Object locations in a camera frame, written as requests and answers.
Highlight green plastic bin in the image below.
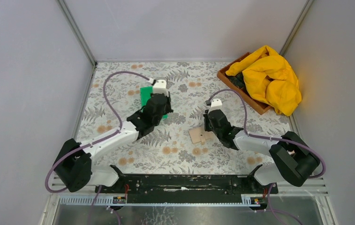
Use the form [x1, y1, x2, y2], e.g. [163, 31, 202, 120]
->
[140, 87, 171, 119]

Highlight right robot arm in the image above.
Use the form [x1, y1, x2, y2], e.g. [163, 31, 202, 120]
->
[204, 109, 321, 193]

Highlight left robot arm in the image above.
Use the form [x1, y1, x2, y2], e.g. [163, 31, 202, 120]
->
[52, 92, 173, 193]

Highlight floral table mat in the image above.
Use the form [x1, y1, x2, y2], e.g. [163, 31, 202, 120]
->
[76, 62, 290, 174]

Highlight brown wooden tray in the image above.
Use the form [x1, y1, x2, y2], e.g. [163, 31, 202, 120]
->
[217, 52, 272, 115]

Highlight yellow cloth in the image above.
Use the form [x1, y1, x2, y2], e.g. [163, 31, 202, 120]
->
[225, 45, 302, 116]

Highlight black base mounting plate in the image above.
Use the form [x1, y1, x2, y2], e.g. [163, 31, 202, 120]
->
[95, 174, 269, 203]

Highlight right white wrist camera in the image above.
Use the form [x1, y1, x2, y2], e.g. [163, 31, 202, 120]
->
[205, 98, 222, 111]

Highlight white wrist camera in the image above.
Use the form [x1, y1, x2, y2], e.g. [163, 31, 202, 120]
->
[148, 78, 169, 97]
[205, 98, 222, 111]

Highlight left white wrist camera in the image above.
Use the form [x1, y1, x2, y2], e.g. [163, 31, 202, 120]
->
[148, 78, 169, 97]

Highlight aluminium frame rails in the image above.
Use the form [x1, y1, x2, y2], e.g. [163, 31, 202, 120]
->
[48, 174, 337, 225]

